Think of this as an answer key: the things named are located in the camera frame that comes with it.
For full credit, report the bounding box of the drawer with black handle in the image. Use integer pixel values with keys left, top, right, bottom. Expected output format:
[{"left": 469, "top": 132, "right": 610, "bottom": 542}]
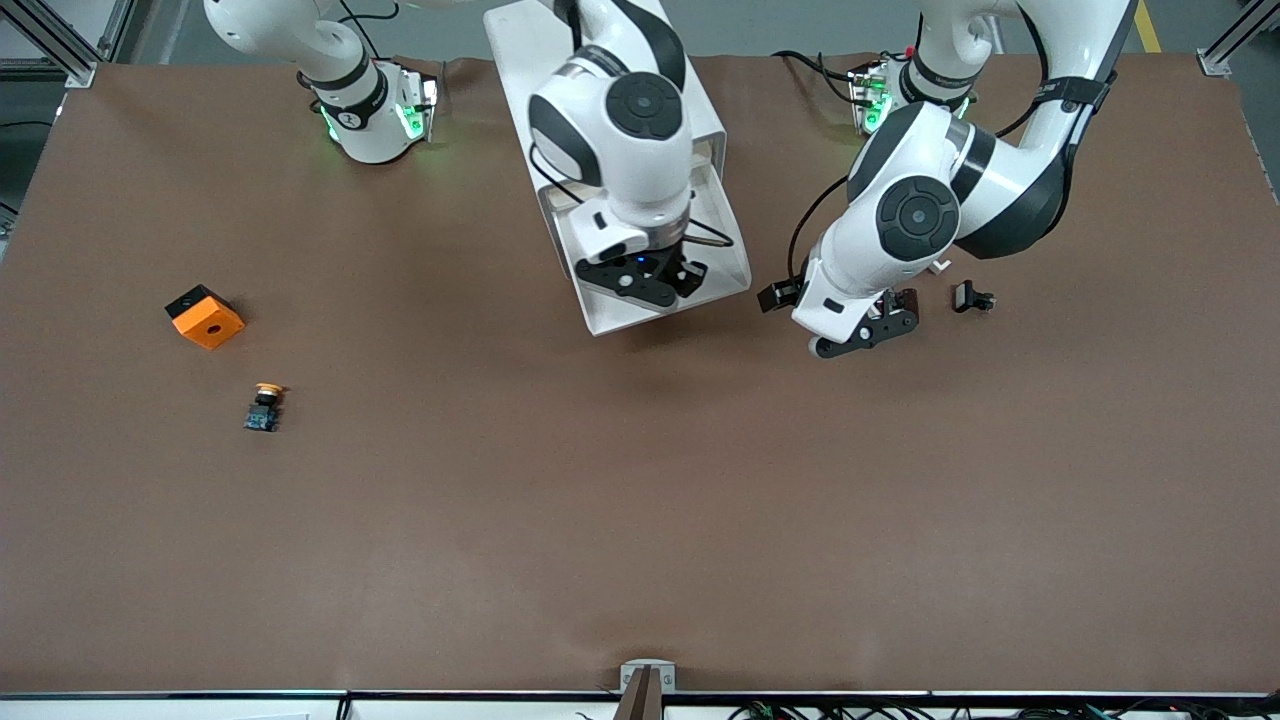
[{"left": 553, "top": 165, "right": 754, "bottom": 337}]

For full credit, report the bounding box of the white drawer cabinet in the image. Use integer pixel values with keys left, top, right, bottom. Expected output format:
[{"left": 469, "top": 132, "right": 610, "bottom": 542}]
[{"left": 484, "top": 0, "right": 728, "bottom": 236}]

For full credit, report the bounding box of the yellow push button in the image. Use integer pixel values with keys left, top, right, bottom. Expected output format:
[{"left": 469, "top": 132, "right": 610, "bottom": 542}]
[{"left": 243, "top": 382, "right": 288, "bottom": 434}]

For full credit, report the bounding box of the silver base connector block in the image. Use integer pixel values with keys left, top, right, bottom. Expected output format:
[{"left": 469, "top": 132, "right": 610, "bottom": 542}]
[
  {"left": 848, "top": 60, "right": 894, "bottom": 131},
  {"left": 398, "top": 62, "right": 442, "bottom": 143}
]

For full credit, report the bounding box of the brown table mat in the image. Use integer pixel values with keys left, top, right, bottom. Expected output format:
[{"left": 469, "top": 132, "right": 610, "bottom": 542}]
[{"left": 0, "top": 52, "right": 1280, "bottom": 696}]

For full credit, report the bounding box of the black right camera bracket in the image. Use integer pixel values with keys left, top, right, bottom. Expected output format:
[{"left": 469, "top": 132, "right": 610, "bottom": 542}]
[{"left": 574, "top": 254, "right": 693, "bottom": 307}]

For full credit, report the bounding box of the black camera bracket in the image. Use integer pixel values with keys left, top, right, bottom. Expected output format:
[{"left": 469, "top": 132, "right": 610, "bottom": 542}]
[
  {"left": 574, "top": 254, "right": 693, "bottom": 307},
  {"left": 808, "top": 288, "right": 921, "bottom": 360}
]

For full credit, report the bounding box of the black left camera bracket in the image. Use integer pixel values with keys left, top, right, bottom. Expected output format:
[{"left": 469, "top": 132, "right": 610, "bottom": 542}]
[{"left": 808, "top": 288, "right": 921, "bottom": 360}]

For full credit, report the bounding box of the black base cable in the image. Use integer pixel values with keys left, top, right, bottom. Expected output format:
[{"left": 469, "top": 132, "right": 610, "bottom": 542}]
[{"left": 772, "top": 48, "right": 861, "bottom": 101}]

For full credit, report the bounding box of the grey metal clamp bracket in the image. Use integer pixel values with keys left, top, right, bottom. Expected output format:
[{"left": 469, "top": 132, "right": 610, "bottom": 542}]
[{"left": 619, "top": 659, "right": 678, "bottom": 693}]

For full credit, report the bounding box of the brown tapered post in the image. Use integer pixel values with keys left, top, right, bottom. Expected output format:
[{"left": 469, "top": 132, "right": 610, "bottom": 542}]
[{"left": 613, "top": 666, "right": 668, "bottom": 720}]

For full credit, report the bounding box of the aluminium frame profile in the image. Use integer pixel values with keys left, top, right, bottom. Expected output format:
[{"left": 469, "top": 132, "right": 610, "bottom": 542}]
[
  {"left": 1197, "top": 0, "right": 1280, "bottom": 79},
  {"left": 0, "top": 0, "right": 136, "bottom": 89}
]

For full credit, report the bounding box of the orange black switch box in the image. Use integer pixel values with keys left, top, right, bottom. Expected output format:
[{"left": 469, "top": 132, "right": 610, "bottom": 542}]
[{"left": 164, "top": 284, "right": 246, "bottom": 351}]

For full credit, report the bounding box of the white table edge rail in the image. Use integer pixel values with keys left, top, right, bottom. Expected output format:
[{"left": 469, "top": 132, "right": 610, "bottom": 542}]
[{"left": 0, "top": 690, "right": 1280, "bottom": 720}]

